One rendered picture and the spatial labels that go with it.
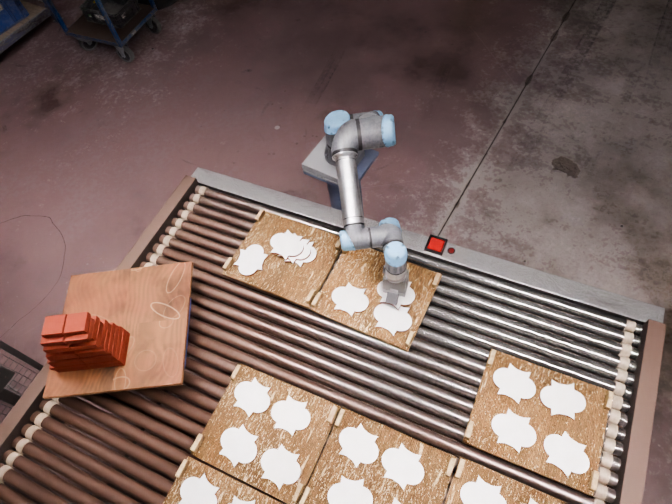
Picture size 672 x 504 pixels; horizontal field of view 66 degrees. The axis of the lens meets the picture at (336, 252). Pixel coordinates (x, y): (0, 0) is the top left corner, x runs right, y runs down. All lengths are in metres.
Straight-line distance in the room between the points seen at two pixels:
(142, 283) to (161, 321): 0.20
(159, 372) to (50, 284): 1.96
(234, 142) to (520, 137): 2.07
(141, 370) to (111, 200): 2.20
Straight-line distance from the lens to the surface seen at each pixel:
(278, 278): 2.11
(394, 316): 1.97
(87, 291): 2.26
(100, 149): 4.43
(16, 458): 2.28
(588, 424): 1.96
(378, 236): 1.80
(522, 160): 3.76
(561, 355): 2.04
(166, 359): 1.98
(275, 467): 1.86
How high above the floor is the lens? 2.74
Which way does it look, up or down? 57 degrees down
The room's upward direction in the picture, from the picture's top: 11 degrees counter-clockwise
